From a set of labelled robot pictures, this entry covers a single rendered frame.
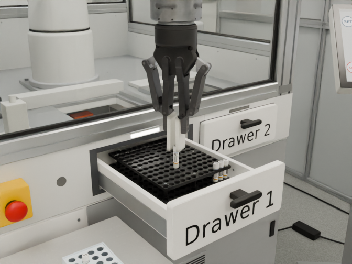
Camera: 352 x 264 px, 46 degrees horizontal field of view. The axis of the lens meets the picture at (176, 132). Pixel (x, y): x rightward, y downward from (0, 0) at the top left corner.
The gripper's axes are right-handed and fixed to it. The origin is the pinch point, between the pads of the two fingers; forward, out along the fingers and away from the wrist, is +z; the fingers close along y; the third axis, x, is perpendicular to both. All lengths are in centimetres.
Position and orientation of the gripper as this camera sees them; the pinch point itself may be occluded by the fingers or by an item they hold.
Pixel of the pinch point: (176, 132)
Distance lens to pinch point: 79.6
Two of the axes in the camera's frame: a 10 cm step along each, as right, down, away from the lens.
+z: 0.0, 9.4, 3.4
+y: 9.1, 1.4, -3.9
